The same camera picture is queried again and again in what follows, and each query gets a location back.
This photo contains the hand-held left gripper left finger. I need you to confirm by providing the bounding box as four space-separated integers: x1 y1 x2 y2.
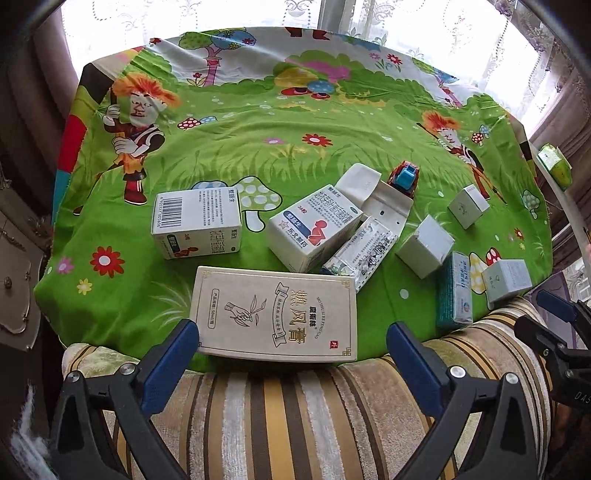
48 318 200 480

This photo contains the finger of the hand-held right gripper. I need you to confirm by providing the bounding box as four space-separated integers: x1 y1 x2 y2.
513 314 583 370
536 290 591 324

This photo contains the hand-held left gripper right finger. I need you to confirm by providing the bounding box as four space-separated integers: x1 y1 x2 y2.
387 322 550 480

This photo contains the beige box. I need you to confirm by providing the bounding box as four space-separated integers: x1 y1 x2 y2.
189 265 359 364

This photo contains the white dashed-line box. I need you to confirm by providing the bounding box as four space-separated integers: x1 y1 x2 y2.
322 217 400 292

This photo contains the pale small-logo box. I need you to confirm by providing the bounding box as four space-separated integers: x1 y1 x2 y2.
481 259 534 305

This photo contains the teal white medicine box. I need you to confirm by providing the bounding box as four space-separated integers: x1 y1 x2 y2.
436 251 475 329

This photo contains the white shelf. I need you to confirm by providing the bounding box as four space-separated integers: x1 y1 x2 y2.
526 138 591 259

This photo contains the striped beige brown towel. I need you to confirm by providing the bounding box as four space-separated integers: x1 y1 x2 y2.
60 295 568 480

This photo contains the small white box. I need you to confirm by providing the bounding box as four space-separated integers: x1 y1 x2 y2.
446 184 491 230

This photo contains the green tissue pack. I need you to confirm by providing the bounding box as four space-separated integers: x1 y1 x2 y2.
537 143 574 192

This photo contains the white blue-label medicine box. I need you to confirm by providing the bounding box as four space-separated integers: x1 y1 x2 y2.
267 185 371 274
151 188 243 260

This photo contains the open white cardboard flap box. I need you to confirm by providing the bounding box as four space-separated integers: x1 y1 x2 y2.
339 164 415 241

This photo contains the white carved dresser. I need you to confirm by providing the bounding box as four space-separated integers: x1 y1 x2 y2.
0 185 51 352

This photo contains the red blue toy truck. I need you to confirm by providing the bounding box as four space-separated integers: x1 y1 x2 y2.
387 160 422 200

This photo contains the brown curtain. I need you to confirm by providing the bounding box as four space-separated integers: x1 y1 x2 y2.
508 0 591 153
0 0 79 217

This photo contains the green cartoon printed sheet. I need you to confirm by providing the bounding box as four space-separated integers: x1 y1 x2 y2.
34 27 555 372

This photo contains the white lace window curtain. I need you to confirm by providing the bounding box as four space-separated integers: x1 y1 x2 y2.
60 0 546 65

